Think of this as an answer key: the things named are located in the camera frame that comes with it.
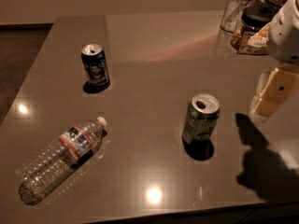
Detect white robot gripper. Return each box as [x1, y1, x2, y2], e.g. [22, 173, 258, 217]
[248, 0, 299, 118]

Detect green soda can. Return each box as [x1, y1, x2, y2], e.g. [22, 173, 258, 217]
[182, 93, 220, 145]

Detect blue pepsi can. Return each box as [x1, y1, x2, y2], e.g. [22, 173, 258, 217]
[81, 44, 110, 89]

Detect clear glass cup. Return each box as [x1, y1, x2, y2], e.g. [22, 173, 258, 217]
[221, 0, 255, 33]

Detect clear plastic water bottle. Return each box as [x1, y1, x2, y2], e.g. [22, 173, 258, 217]
[17, 117, 107, 205]

